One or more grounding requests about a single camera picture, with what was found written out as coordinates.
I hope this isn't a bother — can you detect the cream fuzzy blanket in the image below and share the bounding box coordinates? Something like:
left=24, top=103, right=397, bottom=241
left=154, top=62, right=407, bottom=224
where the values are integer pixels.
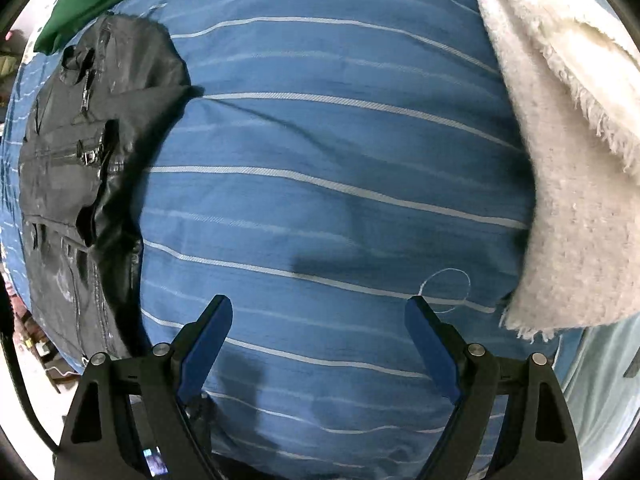
left=454, top=0, right=640, bottom=343

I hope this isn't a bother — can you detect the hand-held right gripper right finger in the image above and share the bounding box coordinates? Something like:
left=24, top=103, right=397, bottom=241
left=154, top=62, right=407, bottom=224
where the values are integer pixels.
left=404, top=295, right=585, bottom=480

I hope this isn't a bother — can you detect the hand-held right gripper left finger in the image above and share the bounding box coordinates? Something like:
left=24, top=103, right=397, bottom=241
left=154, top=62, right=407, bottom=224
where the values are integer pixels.
left=54, top=294, right=234, bottom=480

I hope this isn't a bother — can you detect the black cable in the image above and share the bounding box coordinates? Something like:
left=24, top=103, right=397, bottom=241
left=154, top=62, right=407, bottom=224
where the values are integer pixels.
left=0, top=280, right=63, bottom=456

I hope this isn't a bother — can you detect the black leather jacket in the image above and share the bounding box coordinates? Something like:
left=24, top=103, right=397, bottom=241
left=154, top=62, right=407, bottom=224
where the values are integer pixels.
left=18, top=14, right=193, bottom=361

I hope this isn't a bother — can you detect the blue striped bed sheet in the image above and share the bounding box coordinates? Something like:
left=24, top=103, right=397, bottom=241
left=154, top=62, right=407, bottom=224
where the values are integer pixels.
left=0, top=0, right=566, bottom=480

